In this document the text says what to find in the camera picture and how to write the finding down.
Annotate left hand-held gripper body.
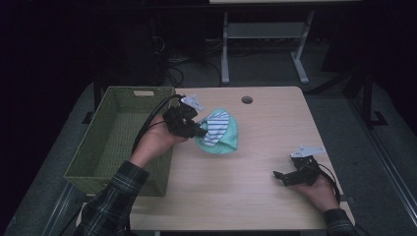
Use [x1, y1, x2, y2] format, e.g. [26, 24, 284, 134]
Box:
[162, 94, 205, 139]

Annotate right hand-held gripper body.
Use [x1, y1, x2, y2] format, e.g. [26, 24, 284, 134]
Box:
[286, 146, 326, 187]

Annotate mint green small garment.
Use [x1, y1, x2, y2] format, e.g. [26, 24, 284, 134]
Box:
[195, 107, 240, 155]

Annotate green woven basket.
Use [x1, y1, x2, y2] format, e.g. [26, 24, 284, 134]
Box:
[63, 86, 180, 198]

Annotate person's right hand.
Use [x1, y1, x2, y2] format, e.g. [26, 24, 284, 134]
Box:
[290, 174, 341, 214]

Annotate person's left hand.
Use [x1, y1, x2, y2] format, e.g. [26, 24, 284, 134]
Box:
[130, 114, 190, 169]

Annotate grey metal stand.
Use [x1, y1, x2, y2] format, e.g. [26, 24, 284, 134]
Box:
[220, 10, 317, 86]

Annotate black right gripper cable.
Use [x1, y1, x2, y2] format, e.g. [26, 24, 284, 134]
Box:
[315, 162, 342, 205]

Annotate tangle of floor cables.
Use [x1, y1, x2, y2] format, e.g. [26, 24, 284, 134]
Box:
[150, 35, 224, 88]

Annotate metal floor rail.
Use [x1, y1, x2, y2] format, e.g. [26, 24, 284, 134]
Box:
[347, 97, 417, 219]
[40, 181, 85, 236]

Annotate black frame post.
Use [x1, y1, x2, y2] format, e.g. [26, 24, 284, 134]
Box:
[360, 63, 388, 130]

